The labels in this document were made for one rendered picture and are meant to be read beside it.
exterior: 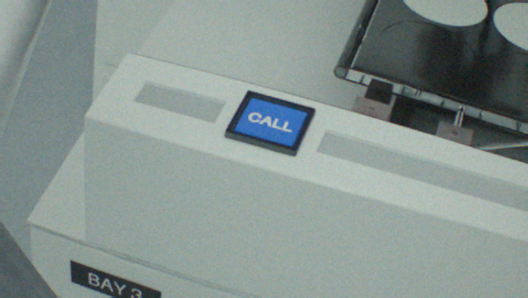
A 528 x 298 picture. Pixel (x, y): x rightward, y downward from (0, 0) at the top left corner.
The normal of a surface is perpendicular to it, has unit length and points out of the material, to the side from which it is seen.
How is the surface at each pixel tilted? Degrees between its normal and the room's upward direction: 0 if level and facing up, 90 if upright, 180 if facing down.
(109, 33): 90
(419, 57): 0
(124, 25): 90
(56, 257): 90
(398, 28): 0
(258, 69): 0
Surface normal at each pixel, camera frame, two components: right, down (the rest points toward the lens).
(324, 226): -0.29, 0.59
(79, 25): 0.11, -0.76
